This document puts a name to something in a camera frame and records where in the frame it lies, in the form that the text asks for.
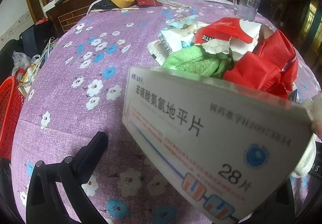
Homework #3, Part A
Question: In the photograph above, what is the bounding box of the white medicine box blue print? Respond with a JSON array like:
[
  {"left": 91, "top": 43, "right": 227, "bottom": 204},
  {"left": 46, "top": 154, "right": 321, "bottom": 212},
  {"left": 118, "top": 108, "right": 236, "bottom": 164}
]
[{"left": 122, "top": 67, "right": 313, "bottom": 223}]

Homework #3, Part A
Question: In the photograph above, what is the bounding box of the green towel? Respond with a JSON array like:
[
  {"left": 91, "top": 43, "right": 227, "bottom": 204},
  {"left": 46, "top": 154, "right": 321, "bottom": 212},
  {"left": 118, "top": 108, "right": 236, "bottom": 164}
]
[{"left": 162, "top": 46, "right": 234, "bottom": 79}]

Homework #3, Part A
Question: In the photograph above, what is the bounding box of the torn red white carton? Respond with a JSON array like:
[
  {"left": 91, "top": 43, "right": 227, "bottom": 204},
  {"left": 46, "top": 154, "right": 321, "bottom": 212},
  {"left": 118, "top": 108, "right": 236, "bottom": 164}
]
[{"left": 193, "top": 18, "right": 261, "bottom": 55}]

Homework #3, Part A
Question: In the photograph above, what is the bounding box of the white tube box red label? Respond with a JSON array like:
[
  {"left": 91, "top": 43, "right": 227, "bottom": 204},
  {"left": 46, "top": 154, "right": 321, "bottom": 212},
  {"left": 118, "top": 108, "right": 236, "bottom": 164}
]
[{"left": 147, "top": 40, "right": 169, "bottom": 66}]

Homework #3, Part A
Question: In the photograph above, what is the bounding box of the white sachet red print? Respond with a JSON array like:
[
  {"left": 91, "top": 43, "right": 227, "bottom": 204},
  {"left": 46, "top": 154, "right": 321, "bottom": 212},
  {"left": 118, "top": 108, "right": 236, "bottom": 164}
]
[{"left": 158, "top": 22, "right": 198, "bottom": 55}]

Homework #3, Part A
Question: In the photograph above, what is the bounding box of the white tissue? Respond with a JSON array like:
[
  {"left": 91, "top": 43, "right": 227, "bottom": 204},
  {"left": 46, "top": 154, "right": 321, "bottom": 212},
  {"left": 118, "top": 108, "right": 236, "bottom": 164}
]
[{"left": 291, "top": 92, "right": 321, "bottom": 178}]

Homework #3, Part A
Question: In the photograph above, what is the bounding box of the red plastic basket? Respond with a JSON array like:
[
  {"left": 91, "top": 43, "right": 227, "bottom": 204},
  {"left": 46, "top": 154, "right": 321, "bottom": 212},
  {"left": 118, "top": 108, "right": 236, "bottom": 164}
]
[{"left": 0, "top": 69, "right": 26, "bottom": 159}]

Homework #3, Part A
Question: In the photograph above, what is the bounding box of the purple floral tablecloth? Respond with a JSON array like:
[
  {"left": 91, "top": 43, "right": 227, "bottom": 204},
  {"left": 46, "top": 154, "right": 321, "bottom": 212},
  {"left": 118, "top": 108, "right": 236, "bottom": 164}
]
[{"left": 10, "top": 0, "right": 322, "bottom": 224}]

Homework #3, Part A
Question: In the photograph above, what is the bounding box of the dark navy bag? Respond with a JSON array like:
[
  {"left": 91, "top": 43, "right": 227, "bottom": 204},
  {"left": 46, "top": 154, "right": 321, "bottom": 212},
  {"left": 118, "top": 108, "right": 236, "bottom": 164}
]
[{"left": 20, "top": 20, "right": 56, "bottom": 58}]

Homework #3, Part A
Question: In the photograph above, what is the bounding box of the wooden chopsticks pair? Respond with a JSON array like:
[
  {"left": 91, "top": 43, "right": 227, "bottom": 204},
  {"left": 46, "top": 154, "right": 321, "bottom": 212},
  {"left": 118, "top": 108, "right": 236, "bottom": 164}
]
[{"left": 156, "top": 0, "right": 191, "bottom": 8}]

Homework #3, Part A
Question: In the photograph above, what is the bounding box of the clear plastic measuring jug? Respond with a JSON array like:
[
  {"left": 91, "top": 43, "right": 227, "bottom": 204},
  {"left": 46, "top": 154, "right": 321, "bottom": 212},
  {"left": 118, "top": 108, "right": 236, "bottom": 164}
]
[{"left": 233, "top": 0, "right": 261, "bottom": 21}]

